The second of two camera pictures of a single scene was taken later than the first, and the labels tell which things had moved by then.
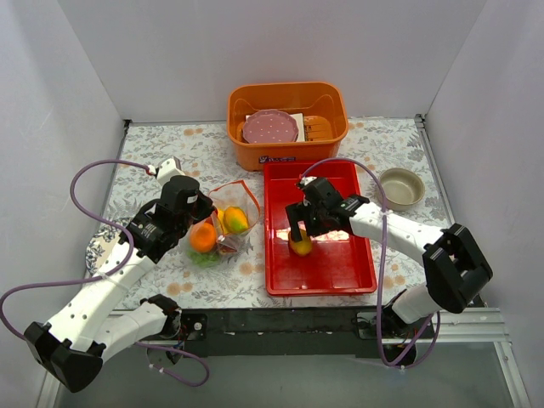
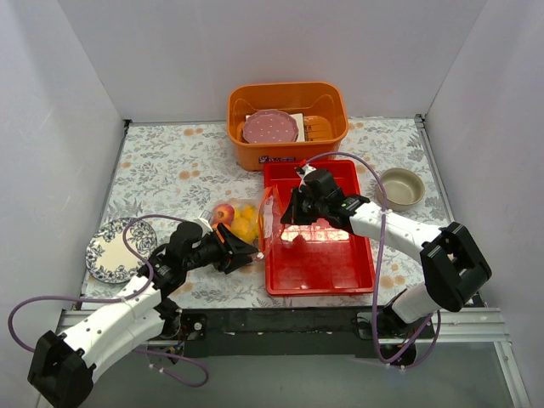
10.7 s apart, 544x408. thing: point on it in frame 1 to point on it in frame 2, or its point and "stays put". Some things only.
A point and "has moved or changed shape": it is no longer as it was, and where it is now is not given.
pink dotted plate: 269,127 stays put
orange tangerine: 202,236 has moved or changed shape
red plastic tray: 341,263 stays put
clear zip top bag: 221,234 has moved or changed shape
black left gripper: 203,211 to 225,248
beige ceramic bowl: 403,189 stays put
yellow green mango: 235,219 to 247,212
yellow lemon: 303,247 to 246,228
